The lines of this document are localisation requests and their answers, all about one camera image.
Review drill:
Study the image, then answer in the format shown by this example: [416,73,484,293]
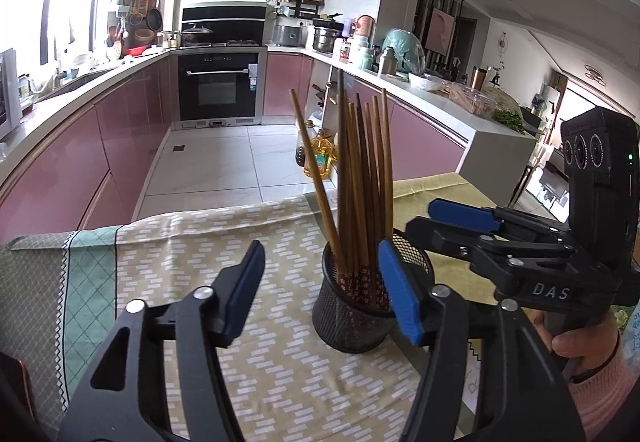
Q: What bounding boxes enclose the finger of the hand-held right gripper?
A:
[428,198,572,246]
[405,217,577,293]

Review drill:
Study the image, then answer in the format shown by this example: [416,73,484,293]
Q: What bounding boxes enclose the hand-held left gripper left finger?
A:
[57,239,266,442]

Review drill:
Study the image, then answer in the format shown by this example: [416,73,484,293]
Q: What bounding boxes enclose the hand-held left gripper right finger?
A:
[377,239,586,442]

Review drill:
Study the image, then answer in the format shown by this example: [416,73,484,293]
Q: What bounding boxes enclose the black mesh utensil holder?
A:
[312,228,435,354]

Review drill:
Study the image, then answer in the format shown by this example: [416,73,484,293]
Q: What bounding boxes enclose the bundle of wooden chopsticks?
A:
[290,69,396,310]

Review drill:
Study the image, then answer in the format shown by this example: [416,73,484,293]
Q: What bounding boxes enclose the person's right hand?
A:
[529,309,623,378]

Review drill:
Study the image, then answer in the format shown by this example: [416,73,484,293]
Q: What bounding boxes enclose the pink base cabinets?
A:
[264,52,468,187]
[0,54,173,243]

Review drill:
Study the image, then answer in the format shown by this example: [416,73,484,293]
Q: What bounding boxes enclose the patterned beige teal tablecloth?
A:
[0,194,481,442]

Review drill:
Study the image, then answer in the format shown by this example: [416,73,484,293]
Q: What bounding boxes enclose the green leafy vegetables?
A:
[492,109,526,133]

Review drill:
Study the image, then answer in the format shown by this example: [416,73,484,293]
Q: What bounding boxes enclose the clear plastic box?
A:
[448,82,493,117]

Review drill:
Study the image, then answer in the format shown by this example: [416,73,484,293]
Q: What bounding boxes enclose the white bowl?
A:
[408,72,446,92]

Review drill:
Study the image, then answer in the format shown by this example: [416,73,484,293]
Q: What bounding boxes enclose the cooking oil bottle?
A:
[304,129,335,180]

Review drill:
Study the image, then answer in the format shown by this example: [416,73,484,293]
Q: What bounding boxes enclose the steel thermos bottle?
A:
[378,46,398,76]

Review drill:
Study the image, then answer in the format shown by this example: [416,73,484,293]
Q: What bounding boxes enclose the black built-in oven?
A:
[170,48,268,127]

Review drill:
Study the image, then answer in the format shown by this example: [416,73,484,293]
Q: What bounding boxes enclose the steel stock pot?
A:
[312,24,346,55]

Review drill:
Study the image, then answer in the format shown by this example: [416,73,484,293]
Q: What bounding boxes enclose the steel rice cooker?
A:
[272,19,308,47]

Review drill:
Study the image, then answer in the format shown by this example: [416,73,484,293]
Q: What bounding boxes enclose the black wok with lid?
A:
[180,23,215,47]

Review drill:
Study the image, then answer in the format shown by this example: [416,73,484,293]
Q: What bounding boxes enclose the black range hood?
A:
[181,2,268,47]

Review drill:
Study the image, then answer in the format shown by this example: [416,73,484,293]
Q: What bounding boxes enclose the steel countertop oven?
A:
[0,48,23,143]

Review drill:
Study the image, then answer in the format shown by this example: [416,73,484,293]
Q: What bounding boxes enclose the pink wall picture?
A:
[427,6,458,56]

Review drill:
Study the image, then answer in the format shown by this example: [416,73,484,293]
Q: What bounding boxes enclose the black wall rack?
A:
[267,0,326,20]

